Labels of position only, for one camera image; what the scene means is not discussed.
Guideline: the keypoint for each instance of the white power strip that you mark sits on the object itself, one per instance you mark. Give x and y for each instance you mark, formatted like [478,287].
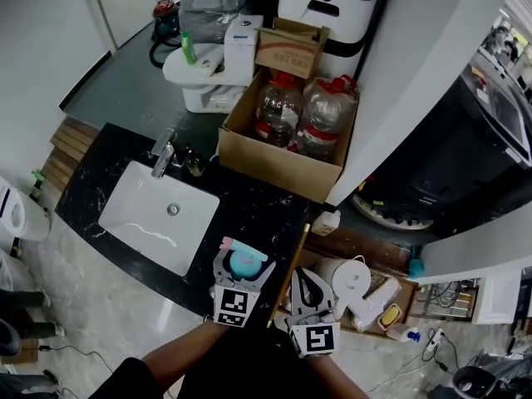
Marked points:
[434,339]

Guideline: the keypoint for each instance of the white ceramic toilet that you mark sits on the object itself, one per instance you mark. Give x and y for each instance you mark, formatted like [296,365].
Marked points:
[199,81]

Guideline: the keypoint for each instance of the chrome faucet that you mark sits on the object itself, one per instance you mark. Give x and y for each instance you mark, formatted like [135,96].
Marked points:
[164,156]

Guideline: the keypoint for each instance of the wooden slatted step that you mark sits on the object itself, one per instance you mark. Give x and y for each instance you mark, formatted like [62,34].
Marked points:
[70,148]

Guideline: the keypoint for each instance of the flat cardboard box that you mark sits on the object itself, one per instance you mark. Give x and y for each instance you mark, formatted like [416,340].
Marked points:
[18,351]

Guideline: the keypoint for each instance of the red and teal vacuum cleaner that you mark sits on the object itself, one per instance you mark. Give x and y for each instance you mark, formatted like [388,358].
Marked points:
[166,19]

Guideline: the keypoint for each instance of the white and black appliance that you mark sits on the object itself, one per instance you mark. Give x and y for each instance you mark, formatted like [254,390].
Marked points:
[328,27]

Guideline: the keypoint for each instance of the white side table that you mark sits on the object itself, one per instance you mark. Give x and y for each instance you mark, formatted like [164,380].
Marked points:
[496,295]

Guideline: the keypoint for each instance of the yellow sponge in dish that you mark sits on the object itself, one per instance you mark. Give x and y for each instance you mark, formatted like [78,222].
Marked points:
[390,315]

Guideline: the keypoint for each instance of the white sink basin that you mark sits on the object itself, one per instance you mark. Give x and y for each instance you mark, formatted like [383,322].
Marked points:
[141,210]

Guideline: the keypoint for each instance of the white hair dryer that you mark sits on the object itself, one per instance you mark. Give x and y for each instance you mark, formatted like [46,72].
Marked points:
[374,306]

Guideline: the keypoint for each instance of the person's black clothing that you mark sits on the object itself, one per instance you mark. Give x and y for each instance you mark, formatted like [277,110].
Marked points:
[257,372]

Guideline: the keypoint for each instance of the person's right forearm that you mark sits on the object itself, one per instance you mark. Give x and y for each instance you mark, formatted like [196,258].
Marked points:
[345,378]

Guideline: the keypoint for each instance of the teal plastic item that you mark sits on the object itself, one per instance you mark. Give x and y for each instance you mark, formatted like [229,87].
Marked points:
[416,266]

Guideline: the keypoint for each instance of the white cylindrical kettle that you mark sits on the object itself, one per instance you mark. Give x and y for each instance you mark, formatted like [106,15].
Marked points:
[347,281]

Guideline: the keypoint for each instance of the clear plastic jug red label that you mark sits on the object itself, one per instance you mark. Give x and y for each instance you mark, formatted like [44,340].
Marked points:
[328,119]
[278,110]

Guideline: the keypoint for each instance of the plastic-wrapped grey appliance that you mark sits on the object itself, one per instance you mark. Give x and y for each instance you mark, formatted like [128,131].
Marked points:
[208,2]

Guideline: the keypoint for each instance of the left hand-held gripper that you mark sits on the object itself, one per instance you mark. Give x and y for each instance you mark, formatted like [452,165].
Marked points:
[234,306]

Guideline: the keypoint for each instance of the small cardboard box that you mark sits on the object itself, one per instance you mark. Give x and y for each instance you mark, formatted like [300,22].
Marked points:
[287,56]

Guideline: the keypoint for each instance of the dark soap dispenser bottle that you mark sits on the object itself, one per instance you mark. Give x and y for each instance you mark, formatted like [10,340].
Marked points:
[194,162]

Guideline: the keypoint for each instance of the white plastic jug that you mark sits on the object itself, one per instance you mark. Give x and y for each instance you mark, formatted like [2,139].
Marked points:
[326,223]

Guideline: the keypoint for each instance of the black washing machine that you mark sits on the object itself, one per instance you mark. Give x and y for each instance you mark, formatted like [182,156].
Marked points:
[457,160]

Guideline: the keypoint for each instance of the person's left forearm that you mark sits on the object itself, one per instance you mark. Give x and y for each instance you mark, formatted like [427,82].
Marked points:
[183,356]

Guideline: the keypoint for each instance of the white door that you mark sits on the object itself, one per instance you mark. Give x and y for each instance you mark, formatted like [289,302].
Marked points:
[124,2]

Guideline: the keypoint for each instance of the black office chair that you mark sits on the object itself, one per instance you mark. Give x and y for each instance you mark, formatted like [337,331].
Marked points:
[486,382]

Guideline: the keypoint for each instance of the green plastic bottle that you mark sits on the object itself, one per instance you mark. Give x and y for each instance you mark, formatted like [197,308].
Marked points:
[189,50]

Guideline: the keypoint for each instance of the black marble table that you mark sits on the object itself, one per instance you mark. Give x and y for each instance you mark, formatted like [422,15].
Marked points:
[257,223]

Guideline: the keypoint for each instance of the white bottle with blue cap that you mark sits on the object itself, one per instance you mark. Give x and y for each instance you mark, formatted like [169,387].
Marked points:
[403,334]

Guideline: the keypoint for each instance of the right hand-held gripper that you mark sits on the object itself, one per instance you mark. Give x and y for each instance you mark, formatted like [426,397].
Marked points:
[316,339]

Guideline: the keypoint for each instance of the teal and pink toy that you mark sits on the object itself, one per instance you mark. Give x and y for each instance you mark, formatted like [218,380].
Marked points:
[245,264]

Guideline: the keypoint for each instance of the large open cardboard box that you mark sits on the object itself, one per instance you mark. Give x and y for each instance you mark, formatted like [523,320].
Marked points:
[266,164]

